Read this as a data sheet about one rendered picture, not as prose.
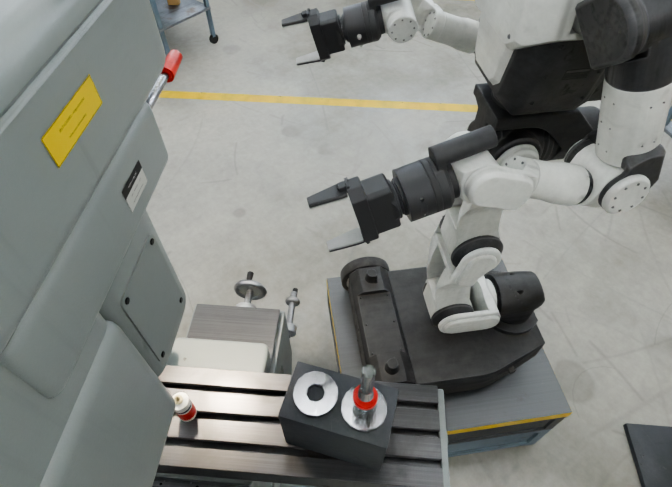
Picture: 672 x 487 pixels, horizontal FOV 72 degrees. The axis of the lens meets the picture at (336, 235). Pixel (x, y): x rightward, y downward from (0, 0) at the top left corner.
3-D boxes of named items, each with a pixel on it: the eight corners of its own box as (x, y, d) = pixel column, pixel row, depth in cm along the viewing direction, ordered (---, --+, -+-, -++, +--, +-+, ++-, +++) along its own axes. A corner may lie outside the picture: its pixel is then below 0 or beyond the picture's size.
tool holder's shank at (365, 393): (364, 407, 85) (367, 384, 76) (353, 393, 86) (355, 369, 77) (377, 397, 86) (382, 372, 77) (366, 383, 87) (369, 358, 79)
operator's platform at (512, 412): (479, 303, 236) (501, 257, 205) (534, 444, 194) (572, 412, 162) (327, 323, 229) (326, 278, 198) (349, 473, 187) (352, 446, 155)
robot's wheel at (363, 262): (386, 281, 197) (390, 252, 182) (388, 291, 194) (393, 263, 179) (339, 286, 195) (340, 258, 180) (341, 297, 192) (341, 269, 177)
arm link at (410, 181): (356, 218, 82) (420, 195, 81) (371, 258, 75) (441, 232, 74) (337, 164, 73) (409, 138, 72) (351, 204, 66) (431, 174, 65)
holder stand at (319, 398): (302, 392, 113) (297, 357, 97) (391, 418, 109) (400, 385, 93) (285, 442, 105) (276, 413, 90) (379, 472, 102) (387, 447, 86)
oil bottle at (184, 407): (182, 404, 111) (169, 386, 102) (199, 405, 111) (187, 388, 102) (177, 421, 108) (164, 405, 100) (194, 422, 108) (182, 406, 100)
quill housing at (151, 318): (97, 293, 87) (2, 166, 62) (205, 301, 86) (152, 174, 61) (50, 394, 75) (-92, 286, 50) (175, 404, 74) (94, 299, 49)
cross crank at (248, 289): (239, 287, 174) (233, 269, 165) (270, 289, 173) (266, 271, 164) (229, 325, 164) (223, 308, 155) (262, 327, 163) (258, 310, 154)
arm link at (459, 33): (426, 27, 114) (492, 48, 120) (434, 54, 108) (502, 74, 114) (450, -13, 105) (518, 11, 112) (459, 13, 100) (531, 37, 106)
